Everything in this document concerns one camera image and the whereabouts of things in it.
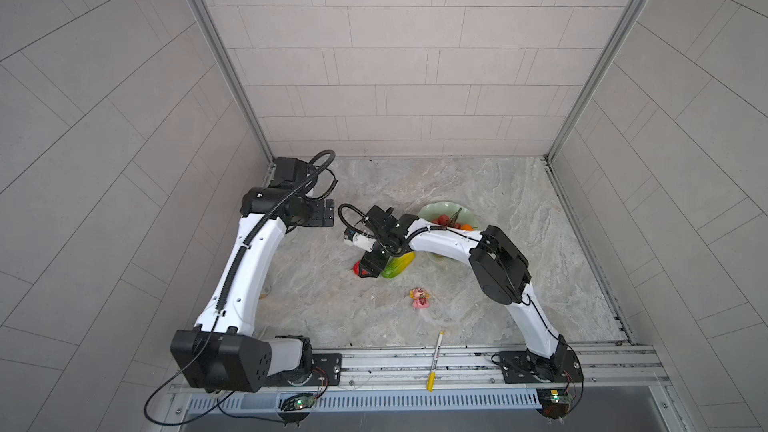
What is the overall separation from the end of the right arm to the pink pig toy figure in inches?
4.8

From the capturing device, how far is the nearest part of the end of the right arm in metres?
0.68

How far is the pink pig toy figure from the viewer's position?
803 millimetres
